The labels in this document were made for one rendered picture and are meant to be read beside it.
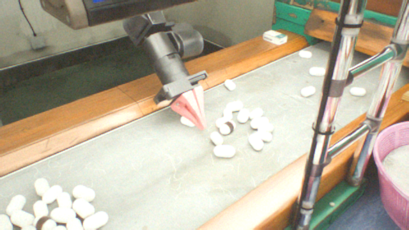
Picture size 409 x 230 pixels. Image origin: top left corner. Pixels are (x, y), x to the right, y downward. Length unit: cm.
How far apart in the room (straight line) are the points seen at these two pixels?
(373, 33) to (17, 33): 220
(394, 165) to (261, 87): 33
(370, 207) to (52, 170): 55
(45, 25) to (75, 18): 236
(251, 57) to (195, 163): 42
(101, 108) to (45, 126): 11
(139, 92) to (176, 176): 26
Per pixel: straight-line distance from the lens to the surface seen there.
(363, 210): 68
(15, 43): 265
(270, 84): 86
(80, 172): 63
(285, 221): 55
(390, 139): 73
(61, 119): 73
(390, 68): 54
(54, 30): 271
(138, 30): 71
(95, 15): 32
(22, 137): 70
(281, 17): 115
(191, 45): 72
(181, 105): 67
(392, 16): 99
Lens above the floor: 115
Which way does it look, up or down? 34 degrees down
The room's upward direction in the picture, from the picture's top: straight up
